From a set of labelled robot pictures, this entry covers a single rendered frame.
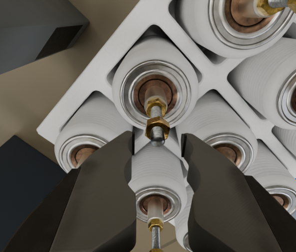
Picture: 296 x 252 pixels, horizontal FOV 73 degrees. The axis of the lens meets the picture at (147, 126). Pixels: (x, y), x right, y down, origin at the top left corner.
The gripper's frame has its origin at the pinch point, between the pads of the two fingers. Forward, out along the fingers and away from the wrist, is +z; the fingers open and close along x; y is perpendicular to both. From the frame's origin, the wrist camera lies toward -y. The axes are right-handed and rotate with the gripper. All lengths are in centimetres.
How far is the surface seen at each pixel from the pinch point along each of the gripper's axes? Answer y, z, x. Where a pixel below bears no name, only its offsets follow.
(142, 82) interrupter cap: -0.8, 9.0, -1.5
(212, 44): -4.7, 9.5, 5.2
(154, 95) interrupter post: -0.5, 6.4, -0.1
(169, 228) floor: 58, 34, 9
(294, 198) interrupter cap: 14.7, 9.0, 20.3
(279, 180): 11.9, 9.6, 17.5
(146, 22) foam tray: -6.2, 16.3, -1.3
